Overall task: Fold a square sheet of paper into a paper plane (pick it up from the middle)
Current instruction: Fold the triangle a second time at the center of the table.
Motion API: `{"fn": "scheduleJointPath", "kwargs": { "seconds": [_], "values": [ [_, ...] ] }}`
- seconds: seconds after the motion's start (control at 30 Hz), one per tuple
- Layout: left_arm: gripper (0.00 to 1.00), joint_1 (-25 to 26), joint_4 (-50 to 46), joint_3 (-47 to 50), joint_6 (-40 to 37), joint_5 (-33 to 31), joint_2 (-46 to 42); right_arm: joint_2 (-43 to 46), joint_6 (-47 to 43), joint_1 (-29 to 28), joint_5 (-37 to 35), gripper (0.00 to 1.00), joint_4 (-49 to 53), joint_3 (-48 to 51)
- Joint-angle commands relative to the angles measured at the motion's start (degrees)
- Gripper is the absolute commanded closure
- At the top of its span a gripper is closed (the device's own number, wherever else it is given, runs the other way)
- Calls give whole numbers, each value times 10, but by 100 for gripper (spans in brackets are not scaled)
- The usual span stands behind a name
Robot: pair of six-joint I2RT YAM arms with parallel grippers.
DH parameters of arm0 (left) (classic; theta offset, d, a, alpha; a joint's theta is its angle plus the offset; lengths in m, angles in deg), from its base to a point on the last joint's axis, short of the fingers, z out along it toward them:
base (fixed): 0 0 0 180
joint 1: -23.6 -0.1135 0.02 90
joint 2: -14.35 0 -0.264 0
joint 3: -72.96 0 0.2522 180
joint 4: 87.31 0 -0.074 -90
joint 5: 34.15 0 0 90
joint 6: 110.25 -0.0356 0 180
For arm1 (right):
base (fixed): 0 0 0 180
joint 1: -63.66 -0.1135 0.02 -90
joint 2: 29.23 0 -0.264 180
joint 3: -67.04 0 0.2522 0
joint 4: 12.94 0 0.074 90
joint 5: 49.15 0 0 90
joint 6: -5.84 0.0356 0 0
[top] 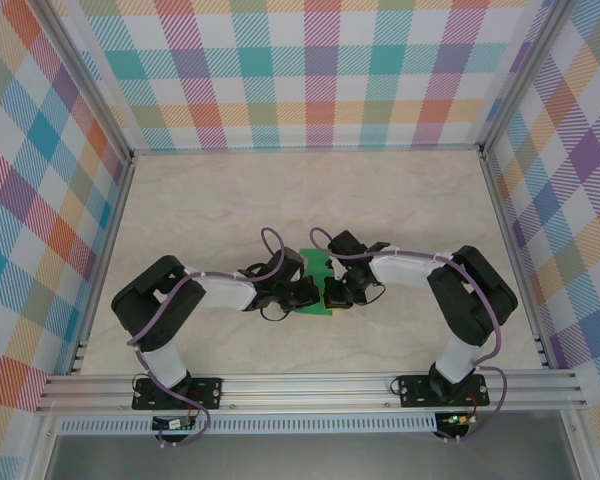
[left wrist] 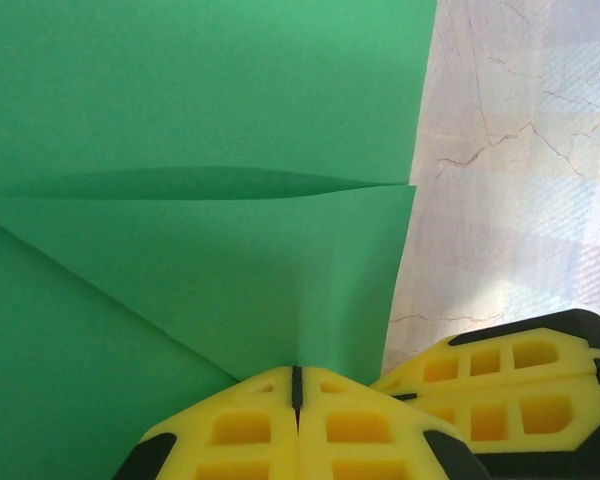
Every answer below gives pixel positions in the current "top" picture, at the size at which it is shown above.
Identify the green paper sheet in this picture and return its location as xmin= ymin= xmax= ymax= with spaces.
xmin=295 ymin=247 xmax=342 ymax=318

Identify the circuit board with green light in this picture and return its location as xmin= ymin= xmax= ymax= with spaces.
xmin=442 ymin=412 xmax=481 ymax=427

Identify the small circuit board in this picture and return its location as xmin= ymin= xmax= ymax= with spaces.
xmin=151 ymin=414 xmax=197 ymax=432

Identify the purple cable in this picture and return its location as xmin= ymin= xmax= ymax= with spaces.
xmin=308 ymin=227 xmax=510 ymax=444
xmin=127 ymin=227 xmax=306 ymax=449

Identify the long aluminium mounting rail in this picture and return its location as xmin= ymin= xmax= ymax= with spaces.
xmin=34 ymin=368 xmax=589 ymax=416

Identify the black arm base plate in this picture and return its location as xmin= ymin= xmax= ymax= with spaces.
xmin=398 ymin=373 xmax=490 ymax=409
xmin=131 ymin=376 xmax=225 ymax=412

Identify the slotted grey cable tray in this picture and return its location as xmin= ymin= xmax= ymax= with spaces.
xmin=58 ymin=412 xmax=440 ymax=436

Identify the thin aluminium cross rail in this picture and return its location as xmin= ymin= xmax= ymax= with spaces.
xmin=129 ymin=143 xmax=486 ymax=157

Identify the aluminium side rail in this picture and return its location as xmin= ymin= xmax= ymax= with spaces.
xmin=478 ymin=149 xmax=555 ymax=370
xmin=67 ymin=152 xmax=137 ymax=376

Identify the aluminium frame post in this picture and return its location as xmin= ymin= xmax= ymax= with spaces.
xmin=27 ymin=0 xmax=137 ymax=164
xmin=478 ymin=0 xmax=577 ymax=157

